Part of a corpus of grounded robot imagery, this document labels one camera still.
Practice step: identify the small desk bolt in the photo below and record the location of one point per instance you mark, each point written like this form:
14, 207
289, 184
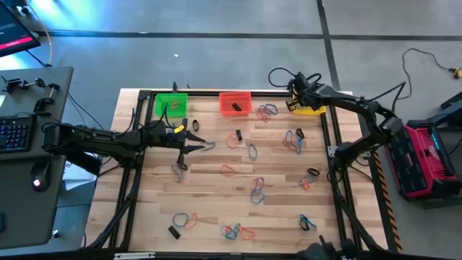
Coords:
55, 234

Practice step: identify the grey-blue rubber band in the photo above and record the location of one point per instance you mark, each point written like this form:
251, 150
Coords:
177, 177
285, 136
307, 177
213, 148

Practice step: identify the black thin rubber band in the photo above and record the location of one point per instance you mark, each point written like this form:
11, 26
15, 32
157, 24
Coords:
303, 226
193, 125
185, 167
302, 134
319, 172

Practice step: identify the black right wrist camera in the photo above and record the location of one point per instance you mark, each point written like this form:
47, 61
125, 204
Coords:
292, 105

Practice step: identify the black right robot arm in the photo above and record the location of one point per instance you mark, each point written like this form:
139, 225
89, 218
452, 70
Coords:
346, 101

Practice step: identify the black frame clamp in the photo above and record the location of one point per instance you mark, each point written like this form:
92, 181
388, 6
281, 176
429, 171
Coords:
175, 87

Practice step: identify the black phone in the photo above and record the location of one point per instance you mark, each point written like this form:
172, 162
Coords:
1, 222

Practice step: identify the yellow tape label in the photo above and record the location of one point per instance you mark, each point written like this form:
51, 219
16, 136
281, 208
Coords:
179, 129

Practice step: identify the green plastic basket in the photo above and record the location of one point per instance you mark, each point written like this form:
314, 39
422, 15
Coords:
182, 99

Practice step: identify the black computer mouse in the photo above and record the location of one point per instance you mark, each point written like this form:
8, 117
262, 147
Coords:
40, 177

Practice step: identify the dark blue rubber band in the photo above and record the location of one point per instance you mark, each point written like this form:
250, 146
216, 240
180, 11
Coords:
276, 108

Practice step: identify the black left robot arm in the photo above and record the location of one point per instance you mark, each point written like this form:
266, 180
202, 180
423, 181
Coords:
108, 136

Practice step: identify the black desk clamp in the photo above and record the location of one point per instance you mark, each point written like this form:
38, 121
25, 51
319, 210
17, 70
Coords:
25, 84
41, 105

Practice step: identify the small orange rubber band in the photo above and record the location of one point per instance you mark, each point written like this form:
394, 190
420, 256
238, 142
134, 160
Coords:
226, 229

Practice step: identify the white paper sheet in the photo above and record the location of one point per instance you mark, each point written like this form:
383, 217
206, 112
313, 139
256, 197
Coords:
79, 175

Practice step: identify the orange plastic basket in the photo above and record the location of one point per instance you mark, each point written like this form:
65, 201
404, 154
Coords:
227, 108

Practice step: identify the black computer monitor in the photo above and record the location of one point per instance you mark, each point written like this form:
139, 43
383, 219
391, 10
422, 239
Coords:
14, 32

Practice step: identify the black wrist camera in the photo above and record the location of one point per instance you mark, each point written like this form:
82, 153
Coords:
292, 105
181, 160

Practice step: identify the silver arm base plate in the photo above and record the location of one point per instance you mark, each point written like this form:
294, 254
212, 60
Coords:
332, 150

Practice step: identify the silver table bracket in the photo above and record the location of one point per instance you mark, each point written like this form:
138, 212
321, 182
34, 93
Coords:
133, 255

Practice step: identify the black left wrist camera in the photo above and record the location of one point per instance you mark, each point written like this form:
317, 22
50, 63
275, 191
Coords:
181, 160

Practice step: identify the grey desk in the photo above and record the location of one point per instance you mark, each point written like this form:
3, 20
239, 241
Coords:
36, 216

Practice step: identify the black metal stand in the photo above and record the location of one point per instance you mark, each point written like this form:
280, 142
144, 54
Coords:
451, 108

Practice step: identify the black backlit keyboard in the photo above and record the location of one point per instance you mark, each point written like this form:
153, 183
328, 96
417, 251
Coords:
16, 133

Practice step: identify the black yellow hazard tape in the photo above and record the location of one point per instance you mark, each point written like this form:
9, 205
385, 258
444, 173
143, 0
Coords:
388, 202

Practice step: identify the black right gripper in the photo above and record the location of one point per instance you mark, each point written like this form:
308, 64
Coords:
312, 95

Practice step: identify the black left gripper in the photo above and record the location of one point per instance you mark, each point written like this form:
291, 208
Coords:
166, 139

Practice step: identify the red black tool case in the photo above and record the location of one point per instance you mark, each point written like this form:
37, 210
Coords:
422, 162

